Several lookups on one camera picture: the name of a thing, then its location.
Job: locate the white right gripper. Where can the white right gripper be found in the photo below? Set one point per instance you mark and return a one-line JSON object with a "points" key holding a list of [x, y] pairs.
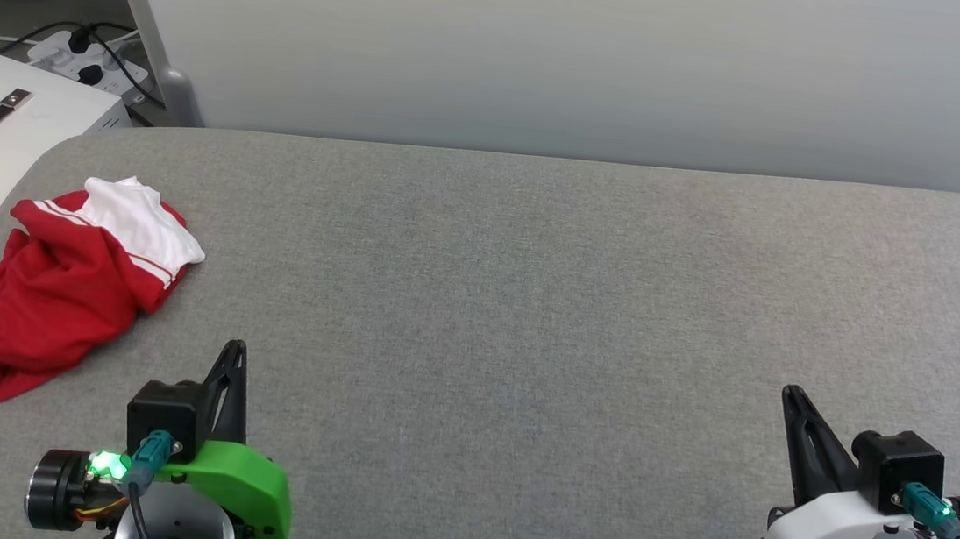
{"points": [[815, 535]]}

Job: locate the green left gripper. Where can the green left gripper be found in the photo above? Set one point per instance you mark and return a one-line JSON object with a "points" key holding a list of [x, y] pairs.
{"points": [[240, 477]]}

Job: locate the red and white jersey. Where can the red and white jersey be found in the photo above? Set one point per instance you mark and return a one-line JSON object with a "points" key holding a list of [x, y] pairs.
{"points": [[54, 299]]}

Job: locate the white equipment box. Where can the white equipment box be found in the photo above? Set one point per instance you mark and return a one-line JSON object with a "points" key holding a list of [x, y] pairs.
{"points": [[27, 129]]}

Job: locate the black power plug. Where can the black power plug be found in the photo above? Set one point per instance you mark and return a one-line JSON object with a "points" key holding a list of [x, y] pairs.
{"points": [[90, 75], [79, 41]]}

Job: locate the white power strip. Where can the white power strip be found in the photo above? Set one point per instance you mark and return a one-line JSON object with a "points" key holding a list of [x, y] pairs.
{"points": [[50, 54]]}

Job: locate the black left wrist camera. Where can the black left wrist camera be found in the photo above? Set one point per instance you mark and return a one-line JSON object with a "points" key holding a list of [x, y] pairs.
{"points": [[162, 415]]}

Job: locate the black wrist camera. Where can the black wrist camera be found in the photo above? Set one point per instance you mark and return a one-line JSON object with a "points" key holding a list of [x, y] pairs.
{"points": [[162, 415], [902, 464]]}

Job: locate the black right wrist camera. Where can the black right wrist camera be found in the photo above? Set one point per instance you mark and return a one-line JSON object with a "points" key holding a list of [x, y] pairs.
{"points": [[902, 464]]}

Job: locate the grey partition frame post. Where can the grey partition frame post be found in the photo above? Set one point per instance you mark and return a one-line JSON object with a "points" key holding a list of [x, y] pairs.
{"points": [[175, 95]]}

